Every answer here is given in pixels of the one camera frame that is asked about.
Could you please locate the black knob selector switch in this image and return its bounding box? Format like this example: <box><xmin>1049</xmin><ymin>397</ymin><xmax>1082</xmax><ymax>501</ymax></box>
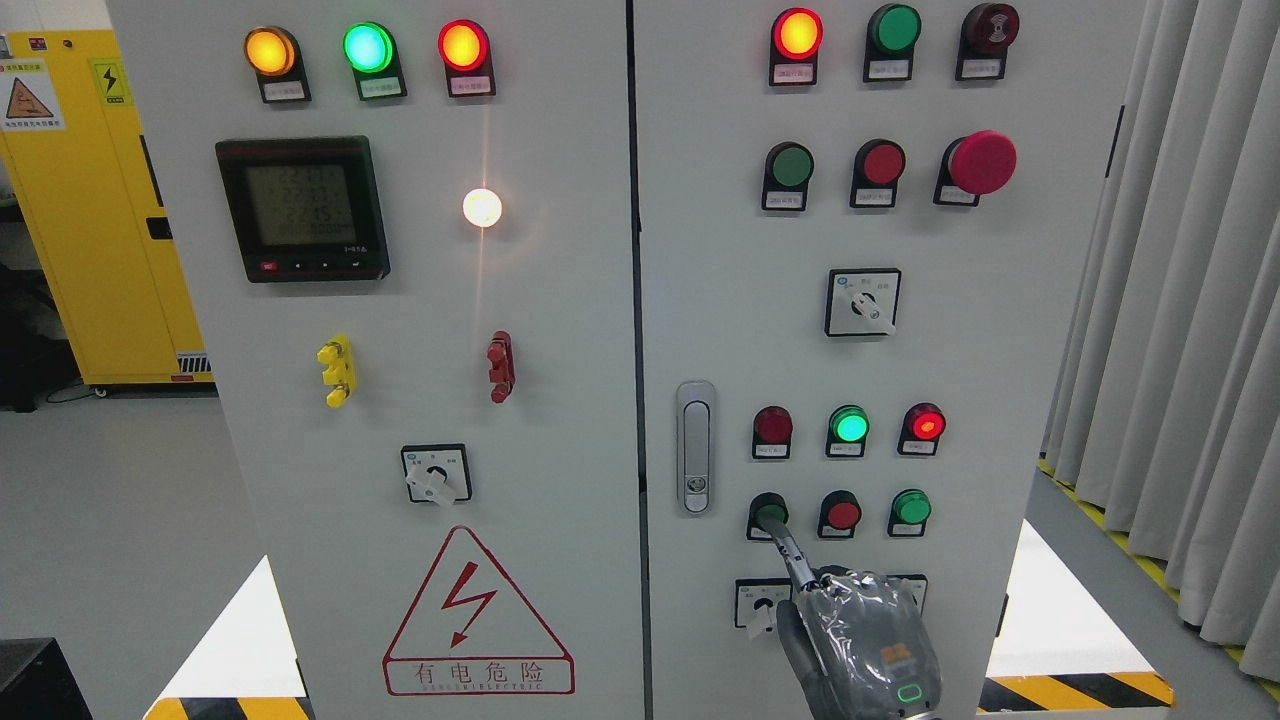
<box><xmin>886</xmin><ymin>573</ymin><xmax>929</xmax><ymax>612</ymax></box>

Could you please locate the upper right rotary selector switch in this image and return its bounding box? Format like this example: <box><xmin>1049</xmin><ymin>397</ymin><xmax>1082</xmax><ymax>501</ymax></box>
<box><xmin>824</xmin><ymin>268</ymin><xmax>902</xmax><ymax>338</ymax></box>

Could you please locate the red lit lamp top right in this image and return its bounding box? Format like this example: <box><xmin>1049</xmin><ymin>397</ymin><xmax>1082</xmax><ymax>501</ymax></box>
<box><xmin>768</xmin><ymin>6</ymin><xmax>824</xmax><ymax>87</ymax></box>

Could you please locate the dark red indicator lamp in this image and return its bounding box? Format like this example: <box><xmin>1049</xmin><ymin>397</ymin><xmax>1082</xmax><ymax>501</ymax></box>
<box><xmin>751</xmin><ymin>405</ymin><xmax>794</xmax><ymax>461</ymax></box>

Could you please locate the red indicator lamp top left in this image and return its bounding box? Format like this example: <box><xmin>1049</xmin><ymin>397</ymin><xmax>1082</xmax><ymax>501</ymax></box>
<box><xmin>436</xmin><ymin>18</ymin><xmax>497</xmax><ymax>97</ymax></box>

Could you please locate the grey cabinet door handle lock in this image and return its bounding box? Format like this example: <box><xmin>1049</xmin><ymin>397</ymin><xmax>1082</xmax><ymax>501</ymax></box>
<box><xmin>675</xmin><ymin>380</ymin><xmax>717</xmax><ymax>516</ymax></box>

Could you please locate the red push button row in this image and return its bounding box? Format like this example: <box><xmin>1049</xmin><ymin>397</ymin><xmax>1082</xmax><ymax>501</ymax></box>
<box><xmin>849</xmin><ymin>138</ymin><xmax>906</xmax><ymax>209</ymax></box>
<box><xmin>817</xmin><ymin>489</ymin><xmax>861</xmax><ymax>541</ymax></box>

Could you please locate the red push button upper row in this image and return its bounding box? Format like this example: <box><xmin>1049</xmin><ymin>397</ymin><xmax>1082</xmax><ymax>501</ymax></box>
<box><xmin>849</xmin><ymin>138</ymin><xmax>906</xmax><ymax>209</ymax></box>

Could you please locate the black box lower left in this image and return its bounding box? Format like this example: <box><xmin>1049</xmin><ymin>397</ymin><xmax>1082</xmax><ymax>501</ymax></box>
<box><xmin>1</xmin><ymin>637</ymin><xmax>92</xmax><ymax>719</ymax></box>

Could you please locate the red lit indicator lamp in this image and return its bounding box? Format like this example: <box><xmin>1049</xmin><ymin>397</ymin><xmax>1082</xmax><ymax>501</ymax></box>
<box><xmin>897</xmin><ymin>402</ymin><xmax>946</xmax><ymax>457</ymax></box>

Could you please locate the red push button lower row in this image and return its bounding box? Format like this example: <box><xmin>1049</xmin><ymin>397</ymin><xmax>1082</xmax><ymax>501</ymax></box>
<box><xmin>817</xmin><ymin>489</ymin><xmax>861</xmax><ymax>541</ymax></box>

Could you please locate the red mushroom emergency stop button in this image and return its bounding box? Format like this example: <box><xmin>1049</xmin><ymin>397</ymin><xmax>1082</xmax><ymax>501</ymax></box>
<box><xmin>932</xmin><ymin>129</ymin><xmax>1018</xmax><ymax>208</ymax></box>

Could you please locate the green lamp top right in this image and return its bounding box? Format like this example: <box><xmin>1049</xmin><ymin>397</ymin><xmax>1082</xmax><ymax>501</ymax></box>
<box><xmin>863</xmin><ymin>3</ymin><xmax>922</xmax><ymax>83</ymax></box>

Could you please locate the dark red buzzer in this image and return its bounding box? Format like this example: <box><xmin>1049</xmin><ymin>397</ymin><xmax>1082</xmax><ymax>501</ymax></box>
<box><xmin>954</xmin><ymin>3</ymin><xmax>1020</xmax><ymax>82</ymax></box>

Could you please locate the grey electrical control cabinet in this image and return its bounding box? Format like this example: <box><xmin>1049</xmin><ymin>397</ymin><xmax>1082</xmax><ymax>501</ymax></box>
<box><xmin>108</xmin><ymin>1</ymin><xmax>1146</xmax><ymax>719</ymax></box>

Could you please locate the red electric hazard warning sticker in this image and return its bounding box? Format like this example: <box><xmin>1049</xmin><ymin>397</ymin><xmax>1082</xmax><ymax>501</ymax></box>
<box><xmin>381</xmin><ymin>525</ymin><xmax>576</xmax><ymax>697</ymax></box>

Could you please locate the green push button upper row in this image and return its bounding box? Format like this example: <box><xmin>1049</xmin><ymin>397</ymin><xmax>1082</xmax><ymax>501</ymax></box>
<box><xmin>760</xmin><ymin>141</ymin><xmax>814</xmax><ymax>211</ymax></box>

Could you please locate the white lit indicator lamp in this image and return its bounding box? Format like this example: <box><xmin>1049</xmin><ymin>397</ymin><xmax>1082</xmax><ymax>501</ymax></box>
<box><xmin>462</xmin><ymin>187</ymin><xmax>504</xmax><ymax>229</ymax></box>

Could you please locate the yellow indicator lamp top left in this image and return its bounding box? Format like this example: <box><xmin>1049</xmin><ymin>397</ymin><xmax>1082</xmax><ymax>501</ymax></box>
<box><xmin>243</xmin><ymin>26</ymin><xmax>311</xmax><ymax>104</ymax></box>

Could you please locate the left door rotary selector switch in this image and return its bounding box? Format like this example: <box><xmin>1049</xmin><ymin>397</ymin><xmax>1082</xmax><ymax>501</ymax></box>
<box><xmin>399</xmin><ymin>443</ymin><xmax>474</xmax><ymax>507</ymax></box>

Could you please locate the grey curtain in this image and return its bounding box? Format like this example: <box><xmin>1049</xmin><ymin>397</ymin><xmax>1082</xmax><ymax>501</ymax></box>
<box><xmin>1042</xmin><ymin>1</ymin><xmax>1279</xmax><ymax>680</ymax></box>

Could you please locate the green push button lower right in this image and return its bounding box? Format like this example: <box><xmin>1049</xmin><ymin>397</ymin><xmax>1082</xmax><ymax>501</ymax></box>
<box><xmin>886</xmin><ymin>488</ymin><xmax>933</xmax><ymax>538</ymax></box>

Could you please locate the black digital power meter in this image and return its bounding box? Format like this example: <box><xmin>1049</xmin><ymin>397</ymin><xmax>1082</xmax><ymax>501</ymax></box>
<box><xmin>215</xmin><ymin>135</ymin><xmax>390</xmax><ymax>283</ymax></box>

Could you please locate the green start push button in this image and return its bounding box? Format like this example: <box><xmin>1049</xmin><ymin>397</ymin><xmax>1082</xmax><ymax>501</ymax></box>
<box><xmin>745</xmin><ymin>492</ymin><xmax>790</xmax><ymax>542</ymax></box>

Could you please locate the lower white rotary selector switch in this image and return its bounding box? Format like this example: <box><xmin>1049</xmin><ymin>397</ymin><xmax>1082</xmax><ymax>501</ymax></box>
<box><xmin>733</xmin><ymin>578</ymin><xmax>794</xmax><ymax>641</ymax></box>

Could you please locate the green indicator lamp top left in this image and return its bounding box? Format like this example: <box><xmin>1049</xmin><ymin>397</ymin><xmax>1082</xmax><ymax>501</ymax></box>
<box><xmin>342</xmin><ymin>20</ymin><xmax>408</xmax><ymax>101</ymax></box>

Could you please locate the green lit indicator lamp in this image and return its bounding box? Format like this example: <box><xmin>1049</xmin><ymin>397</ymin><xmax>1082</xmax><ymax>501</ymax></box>
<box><xmin>824</xmin><ymin>404</ymin><xmax>870</xmax><ymax>459</ymax></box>

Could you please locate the yellow safety storage cabinet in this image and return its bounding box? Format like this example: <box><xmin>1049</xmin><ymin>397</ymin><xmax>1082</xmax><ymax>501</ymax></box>
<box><xmin>3</xmin><ymin>29</ymin><xmax>214</xmax><ymax>391</ymax></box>

